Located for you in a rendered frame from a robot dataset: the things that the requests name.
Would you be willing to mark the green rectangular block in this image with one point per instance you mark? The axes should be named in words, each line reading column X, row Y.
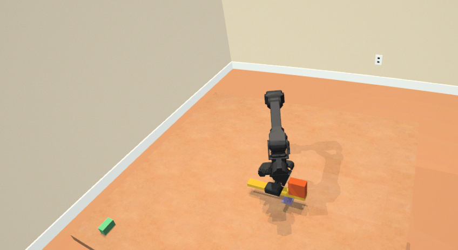
column 106, row 226

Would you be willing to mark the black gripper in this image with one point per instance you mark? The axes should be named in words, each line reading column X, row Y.
column 276, row 187

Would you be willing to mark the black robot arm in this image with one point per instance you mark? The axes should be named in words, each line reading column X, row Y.
column 277, row 142

